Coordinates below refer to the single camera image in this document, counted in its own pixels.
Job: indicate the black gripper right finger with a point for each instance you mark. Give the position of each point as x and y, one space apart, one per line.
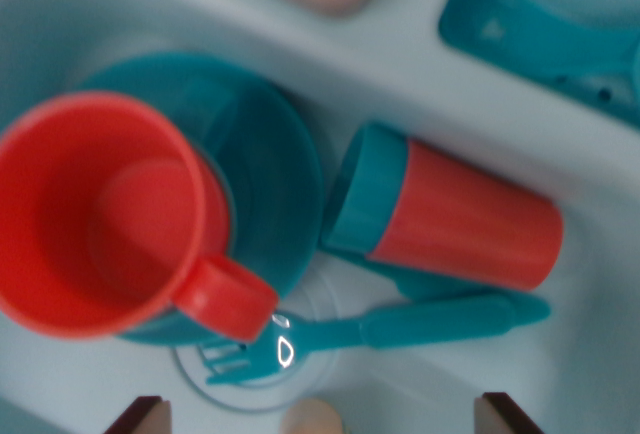
505 419

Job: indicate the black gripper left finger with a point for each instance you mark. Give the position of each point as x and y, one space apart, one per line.
145 419

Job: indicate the beige detergent bottle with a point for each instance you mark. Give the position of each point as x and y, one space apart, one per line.
310 419

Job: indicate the light blue toy sink unit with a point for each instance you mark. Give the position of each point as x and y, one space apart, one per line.
450 104

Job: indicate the teal plastic fork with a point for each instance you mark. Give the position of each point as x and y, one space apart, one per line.
425 324

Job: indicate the teal plastic knife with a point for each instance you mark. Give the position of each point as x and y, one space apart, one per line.
425 289

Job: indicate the red tumbler with teal rim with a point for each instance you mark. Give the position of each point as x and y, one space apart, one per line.
475 214

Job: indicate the red plastic mug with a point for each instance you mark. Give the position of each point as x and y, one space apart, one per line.
100 204

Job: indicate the teal plastic plate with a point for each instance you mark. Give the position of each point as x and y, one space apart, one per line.
270 154

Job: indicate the teal dish brush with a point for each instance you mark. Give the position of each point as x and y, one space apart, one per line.
540 29

